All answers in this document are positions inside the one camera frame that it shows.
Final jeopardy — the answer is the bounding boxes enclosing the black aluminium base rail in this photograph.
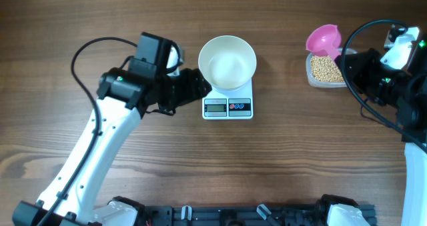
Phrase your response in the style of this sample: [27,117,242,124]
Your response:
[143,204,378,226]

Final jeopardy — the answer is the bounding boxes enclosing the white bowl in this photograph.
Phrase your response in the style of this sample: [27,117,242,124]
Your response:
[197,35,258,91]

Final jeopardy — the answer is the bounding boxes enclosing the clear plastic container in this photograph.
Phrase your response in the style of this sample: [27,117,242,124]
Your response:
[306,53,346,88]

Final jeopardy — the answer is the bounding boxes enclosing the white digital kitchen scale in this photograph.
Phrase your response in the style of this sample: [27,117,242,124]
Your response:
[202,80,254,120]

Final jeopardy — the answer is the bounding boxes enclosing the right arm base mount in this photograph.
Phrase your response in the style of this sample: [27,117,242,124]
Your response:
[316,194,378,226]

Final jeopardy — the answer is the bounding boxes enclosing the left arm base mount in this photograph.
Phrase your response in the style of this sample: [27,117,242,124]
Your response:
[90,196,145,226]

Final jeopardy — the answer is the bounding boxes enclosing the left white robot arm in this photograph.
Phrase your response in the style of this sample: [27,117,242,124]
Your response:
[12,32,211,225]

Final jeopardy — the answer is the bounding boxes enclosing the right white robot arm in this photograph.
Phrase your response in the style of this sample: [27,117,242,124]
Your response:
[335,35,426,225]

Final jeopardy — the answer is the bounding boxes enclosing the pink plastic scoop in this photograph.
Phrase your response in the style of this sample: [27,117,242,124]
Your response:
[306,24,342,60]

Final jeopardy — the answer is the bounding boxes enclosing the soybeans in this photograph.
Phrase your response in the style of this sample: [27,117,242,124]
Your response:
[310,55,344,82]

